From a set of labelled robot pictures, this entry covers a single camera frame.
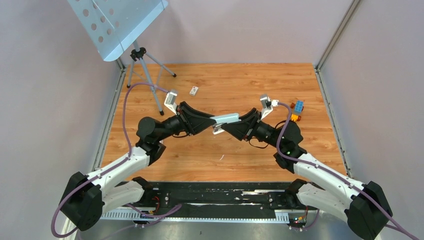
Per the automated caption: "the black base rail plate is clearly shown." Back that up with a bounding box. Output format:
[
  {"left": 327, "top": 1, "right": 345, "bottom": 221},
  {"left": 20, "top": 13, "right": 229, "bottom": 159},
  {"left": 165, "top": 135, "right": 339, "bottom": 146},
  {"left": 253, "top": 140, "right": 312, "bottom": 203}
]
[{"left": 120, "top": 181, "right": 354, "bottom": 220}]

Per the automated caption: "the light blue music stand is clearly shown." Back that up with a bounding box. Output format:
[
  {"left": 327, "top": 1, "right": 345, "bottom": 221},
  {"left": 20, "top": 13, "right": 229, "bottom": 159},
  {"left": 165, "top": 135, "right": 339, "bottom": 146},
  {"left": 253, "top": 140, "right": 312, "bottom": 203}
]
[{"left": 66, "top": 0, "right": 177, "bottom": 116}]

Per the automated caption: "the small white staple box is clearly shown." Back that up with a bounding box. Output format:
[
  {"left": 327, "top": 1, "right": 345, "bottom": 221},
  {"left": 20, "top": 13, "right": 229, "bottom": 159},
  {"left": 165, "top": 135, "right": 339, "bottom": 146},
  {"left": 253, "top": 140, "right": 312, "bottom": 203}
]
[{"left": 189, "top": 86, "right": 199, "bottom": 97}]

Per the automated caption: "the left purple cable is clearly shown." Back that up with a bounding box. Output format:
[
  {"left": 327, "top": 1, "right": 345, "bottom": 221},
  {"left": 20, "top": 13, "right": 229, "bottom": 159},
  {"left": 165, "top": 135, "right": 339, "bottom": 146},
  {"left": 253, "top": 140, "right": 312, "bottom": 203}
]
[{"left": 50, "top": 82, "right": 170, "bottom": 239}]

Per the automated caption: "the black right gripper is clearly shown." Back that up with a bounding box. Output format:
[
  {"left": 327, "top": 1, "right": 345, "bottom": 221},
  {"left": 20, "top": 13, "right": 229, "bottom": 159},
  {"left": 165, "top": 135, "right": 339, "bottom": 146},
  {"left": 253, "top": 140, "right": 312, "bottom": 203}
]
[{"left": 220, "top": 108, "right": 284, "bottom": 150}]

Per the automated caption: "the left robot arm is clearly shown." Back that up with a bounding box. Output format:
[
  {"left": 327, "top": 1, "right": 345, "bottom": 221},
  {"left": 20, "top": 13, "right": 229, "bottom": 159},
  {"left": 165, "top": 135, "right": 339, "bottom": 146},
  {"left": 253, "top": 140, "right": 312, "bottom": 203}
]
[{"left": 54, "top": 101, "right": 223, "bottom": 231}]

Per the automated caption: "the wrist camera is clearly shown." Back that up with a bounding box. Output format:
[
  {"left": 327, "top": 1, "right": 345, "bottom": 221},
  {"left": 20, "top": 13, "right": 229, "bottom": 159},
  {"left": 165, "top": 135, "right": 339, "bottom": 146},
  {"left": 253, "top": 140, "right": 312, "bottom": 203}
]
[
  {"left": 259, "top": 94, "right": 279, "bottom": 120},
  {"left": 164, "top": 89, "right": 178, "bottom": 115}
]

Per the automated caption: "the colourful toy block car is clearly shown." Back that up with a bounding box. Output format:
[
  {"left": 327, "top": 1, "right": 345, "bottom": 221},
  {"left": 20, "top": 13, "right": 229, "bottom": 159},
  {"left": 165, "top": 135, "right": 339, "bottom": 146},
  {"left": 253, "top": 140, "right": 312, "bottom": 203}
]
[{"left": 290, "top": 100, "right": 305, "bottom": 122}]

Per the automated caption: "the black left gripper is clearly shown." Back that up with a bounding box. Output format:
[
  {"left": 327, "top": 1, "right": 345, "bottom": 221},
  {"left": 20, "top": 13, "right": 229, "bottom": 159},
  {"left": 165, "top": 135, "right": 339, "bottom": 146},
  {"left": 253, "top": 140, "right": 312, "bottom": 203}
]
[{"left": 155, "top": 101, "right": 216, "bottom": 143}]

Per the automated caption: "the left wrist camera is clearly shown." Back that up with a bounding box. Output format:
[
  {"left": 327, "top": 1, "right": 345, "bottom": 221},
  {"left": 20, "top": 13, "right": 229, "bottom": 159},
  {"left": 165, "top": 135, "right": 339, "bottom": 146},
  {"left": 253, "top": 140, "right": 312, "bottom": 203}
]
[{"left": 164, "top": 89, "right": 178, "bottom": 115}]

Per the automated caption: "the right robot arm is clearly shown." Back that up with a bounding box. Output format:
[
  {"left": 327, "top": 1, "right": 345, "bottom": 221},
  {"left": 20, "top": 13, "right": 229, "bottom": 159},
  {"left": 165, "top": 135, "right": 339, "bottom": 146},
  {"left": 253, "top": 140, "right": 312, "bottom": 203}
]
[{"left": 221, "top": 108, "right": 393, "bottom": 240}]

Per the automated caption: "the light blue white stapler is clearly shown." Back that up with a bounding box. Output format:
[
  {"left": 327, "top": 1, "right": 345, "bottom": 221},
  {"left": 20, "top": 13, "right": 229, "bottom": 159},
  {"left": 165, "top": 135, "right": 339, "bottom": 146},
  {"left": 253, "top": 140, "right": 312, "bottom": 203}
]
[{"left": 210, "top": 113, "right": 240, "bottom": 135}]

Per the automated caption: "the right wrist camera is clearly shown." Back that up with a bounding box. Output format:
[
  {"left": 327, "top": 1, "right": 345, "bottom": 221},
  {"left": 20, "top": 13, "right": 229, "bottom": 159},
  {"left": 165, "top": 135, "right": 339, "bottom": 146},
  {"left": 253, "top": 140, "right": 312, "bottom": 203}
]
[{"left": 259, "top": 94, "right": 279, "bottom": 120}]

